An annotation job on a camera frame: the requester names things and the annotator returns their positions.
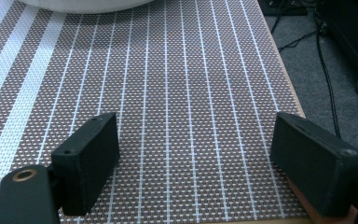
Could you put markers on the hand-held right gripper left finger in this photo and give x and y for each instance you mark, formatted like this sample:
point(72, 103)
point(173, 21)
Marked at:
point(85, 165)

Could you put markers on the white bowl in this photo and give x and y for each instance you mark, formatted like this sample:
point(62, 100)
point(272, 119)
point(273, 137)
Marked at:
point(87, 5)

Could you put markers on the black equipment base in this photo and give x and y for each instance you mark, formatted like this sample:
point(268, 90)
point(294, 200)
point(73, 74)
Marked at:
point(351, 40)

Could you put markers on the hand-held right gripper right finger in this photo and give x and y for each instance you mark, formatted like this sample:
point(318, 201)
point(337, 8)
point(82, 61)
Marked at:
point(315, 161)

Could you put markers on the brown white woven placemat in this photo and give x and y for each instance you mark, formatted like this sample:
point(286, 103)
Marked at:
point(180, 93)

